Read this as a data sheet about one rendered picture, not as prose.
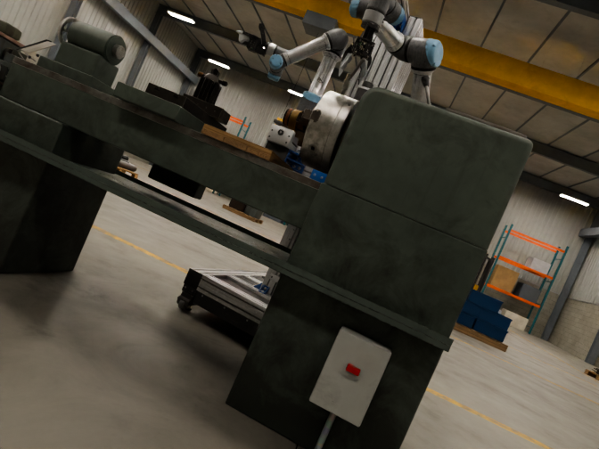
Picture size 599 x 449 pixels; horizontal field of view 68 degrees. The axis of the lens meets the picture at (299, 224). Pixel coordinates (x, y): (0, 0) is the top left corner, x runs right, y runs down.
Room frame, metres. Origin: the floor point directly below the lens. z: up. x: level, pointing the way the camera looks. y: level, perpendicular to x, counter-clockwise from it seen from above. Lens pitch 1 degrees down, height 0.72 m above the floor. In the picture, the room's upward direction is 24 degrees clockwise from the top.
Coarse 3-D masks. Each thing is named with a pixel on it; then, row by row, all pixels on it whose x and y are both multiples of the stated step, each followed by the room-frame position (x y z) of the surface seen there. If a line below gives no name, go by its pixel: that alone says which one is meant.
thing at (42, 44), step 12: (0, 24) 6.35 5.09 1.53; (0, 36) 6.31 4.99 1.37; (12, 36) 6.49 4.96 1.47; (0, 48) 6.36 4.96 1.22; (12, 48) 6.53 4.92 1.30; (24, 48) 6.43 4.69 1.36; (36, 48) 6.50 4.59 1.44; (0, 60) 6.20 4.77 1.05; (0, 72) 6.17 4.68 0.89; (0, 84) 6.19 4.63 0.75
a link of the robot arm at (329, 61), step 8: (344, 48) 2.60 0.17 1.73; (328, 56) 2.61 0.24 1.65; (336, 56) 2.61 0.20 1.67; (320, 64) 2.63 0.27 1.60; (328, 64) 2.61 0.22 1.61; (320, 72) 2.61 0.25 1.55; (328, 72) 2.62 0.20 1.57; (320, 80) 2.61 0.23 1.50; (328, 80) 2.64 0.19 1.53; (312, 88) 2.61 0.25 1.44; (320, 88) 2.61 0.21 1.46; (320, 96) 2.63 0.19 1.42
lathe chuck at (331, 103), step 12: (324, 96) 1.69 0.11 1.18; (336, 96) 1.70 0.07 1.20; (324, 108) 1.66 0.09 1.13; (336, 108) 1.65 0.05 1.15; (312, 120) 1.65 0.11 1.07; (324, 120) 1.64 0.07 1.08; (312, 132) 1.66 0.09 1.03; (324, 132) 1.64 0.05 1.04; (324, 144) 1.66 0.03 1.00; (300, 156) 1.75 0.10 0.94; (312, 156) 1.71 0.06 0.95
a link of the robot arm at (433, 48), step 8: (408, 40) 2.05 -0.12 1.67; (416, 40) 2.03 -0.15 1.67; (424, 40) 2.01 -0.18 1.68; (432, 40) 2.00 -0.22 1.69; (408, 48) 2.04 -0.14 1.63; (416, 48) 2.02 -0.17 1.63; (424, 48) 2.00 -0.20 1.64; (432, 48) 1.98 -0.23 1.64; (440, 48) 2.02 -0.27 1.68; (408, 56) 2.06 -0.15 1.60; (416, 56) 2.03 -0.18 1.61; (424, 56) 2.01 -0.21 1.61; (432, 56) 1.99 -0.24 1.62; (440, 56) 2.04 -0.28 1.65; (416, 64) 2.05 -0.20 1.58; (424, 64) 2.03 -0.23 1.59; (432, 64) 2.02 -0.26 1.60; (416, 72) 2.07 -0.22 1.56; (424, 72) 2.05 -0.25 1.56; (416, 80) 2.09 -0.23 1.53; (416, 88) 2.11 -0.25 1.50; (424, 88) 2.10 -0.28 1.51; (416, 96) 2.13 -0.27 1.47; (424, 96) 2.12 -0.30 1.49
